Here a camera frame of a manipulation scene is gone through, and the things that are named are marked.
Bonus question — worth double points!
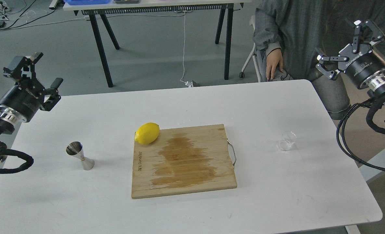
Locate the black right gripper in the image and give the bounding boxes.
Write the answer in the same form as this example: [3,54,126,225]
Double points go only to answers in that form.
[315,18,385,89]

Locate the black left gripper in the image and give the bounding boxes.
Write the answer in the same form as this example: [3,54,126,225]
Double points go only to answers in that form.
[0,52,63,122]

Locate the steel double jigger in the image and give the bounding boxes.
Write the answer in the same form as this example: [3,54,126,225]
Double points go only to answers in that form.
[66,142,95,170]

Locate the small clear glass cup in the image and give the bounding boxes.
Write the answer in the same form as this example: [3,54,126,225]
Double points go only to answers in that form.
[277,131,297,151]

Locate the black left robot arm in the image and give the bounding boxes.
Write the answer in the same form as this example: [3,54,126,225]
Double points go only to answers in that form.
[0,52,63,174]

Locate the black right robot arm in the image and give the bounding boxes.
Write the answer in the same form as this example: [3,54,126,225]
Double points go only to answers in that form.
[316,19,385,172]

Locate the person's hand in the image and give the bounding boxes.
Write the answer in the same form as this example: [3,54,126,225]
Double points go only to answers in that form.
[266,48,283,81]

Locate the person in grey clothes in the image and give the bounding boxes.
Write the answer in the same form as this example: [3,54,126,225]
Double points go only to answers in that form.
[253,0,385,120]

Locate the blue plastic tray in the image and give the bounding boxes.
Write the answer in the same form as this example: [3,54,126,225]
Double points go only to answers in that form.
[64,0,110,6]

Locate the grey white office chair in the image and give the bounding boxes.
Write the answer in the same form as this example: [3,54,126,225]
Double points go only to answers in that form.
[239,43,293,83]

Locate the white table black legs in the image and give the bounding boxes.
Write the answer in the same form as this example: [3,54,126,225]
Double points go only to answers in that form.
[62,0,254,88]

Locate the yellow lemon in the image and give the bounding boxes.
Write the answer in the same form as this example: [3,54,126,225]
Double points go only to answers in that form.
[135,123,160,145]

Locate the bamboo cutting board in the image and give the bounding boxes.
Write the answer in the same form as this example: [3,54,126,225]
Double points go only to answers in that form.
[131,124,237,199]

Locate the floor cables and adapters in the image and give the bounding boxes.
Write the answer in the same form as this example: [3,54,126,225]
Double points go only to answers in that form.
[0,0,85,37]

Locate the white hanging cable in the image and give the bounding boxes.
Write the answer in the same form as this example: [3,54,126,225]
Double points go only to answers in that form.
[179,10,194,87]

